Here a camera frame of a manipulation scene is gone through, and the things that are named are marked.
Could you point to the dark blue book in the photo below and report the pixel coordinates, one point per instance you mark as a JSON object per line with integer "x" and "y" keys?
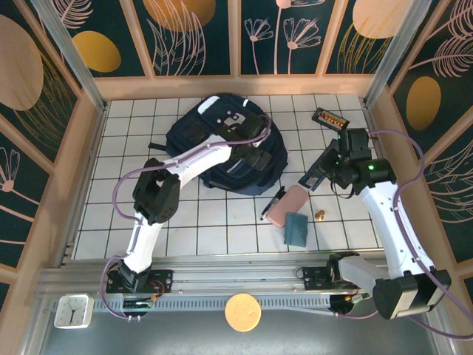
{"x": 318, "y": 170}

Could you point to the navy blue backpack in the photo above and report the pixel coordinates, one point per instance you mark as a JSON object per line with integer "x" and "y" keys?
{"x": 188, "y": 133}

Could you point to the pink pencil case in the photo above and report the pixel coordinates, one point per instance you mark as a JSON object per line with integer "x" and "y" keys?
{"x": 290, "y": 205}

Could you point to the teal notebook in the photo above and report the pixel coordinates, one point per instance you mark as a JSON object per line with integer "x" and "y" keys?
{"x": 296, "y": 231}

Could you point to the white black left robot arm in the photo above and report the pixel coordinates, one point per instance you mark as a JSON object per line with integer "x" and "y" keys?
{"x": 148, "y": 236}

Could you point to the black box with orange parts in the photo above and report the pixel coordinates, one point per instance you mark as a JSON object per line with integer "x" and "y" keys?
{"x": 330, "y": 118}

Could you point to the black pen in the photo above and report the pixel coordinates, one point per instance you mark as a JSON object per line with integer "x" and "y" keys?
{"x": 272, "y": 203}

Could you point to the small brass piece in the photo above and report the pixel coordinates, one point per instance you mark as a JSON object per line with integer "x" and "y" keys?
{"x": 320, "y": 215}

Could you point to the round cork coaster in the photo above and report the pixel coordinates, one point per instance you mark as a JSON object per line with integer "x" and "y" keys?
{"x": 243, "y": 312}

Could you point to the white alarm clock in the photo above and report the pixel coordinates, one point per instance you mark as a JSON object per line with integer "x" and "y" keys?
{"x": 73, "y": 311}

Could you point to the aluminium side rail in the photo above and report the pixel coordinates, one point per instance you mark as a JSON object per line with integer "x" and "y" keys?
{"x": 370, "y": 118}
{"x": 95, "y": 140}

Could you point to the aluminium frame post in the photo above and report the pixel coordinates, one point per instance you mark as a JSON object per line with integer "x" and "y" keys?
{"x": 70, "y": 51}
{"x": 395, "y": 51}

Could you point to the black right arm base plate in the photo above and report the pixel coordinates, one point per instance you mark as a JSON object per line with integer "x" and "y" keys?
{"x": 314, "y": 277}

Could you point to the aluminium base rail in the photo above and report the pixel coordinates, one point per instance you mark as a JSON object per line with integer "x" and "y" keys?
{"x": 236, "y": 275}

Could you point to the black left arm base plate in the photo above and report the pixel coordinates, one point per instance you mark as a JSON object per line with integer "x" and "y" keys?
{"x": 164, "y": 279}

